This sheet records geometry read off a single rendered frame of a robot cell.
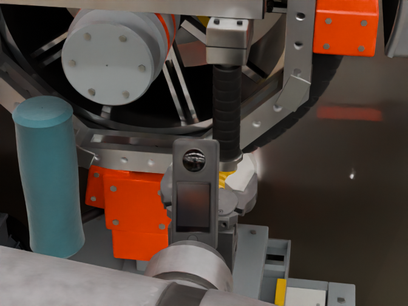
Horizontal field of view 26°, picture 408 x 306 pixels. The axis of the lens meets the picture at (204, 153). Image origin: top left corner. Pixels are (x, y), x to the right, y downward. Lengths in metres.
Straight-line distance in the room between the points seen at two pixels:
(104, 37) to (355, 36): 0.36
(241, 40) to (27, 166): 0.44
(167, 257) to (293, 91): 0.54
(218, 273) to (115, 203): 0.66
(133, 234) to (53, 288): 1.22
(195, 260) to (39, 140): 0.52
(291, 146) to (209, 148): 1.73
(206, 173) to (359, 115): 1.92
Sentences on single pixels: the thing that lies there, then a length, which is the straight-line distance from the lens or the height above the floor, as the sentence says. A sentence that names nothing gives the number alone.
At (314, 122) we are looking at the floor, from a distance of 2.74.
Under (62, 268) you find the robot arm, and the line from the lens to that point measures 0.32.
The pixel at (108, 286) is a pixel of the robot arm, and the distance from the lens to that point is 0.31.
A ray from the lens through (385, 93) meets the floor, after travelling 2.94.
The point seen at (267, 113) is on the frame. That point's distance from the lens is 1.36.
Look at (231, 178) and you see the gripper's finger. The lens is 0.99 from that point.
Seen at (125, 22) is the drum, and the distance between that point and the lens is 1.18.
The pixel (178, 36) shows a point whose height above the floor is 0.71.
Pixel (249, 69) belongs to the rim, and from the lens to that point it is 1.45.
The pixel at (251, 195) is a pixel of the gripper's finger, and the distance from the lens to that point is 0.96.
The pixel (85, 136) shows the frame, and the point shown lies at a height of 0.62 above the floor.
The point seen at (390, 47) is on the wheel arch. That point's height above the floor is 0.76.
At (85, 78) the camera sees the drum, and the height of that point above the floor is 0.83.
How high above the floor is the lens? 1.40
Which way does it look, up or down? 33 degrees down
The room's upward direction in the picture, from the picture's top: straight up
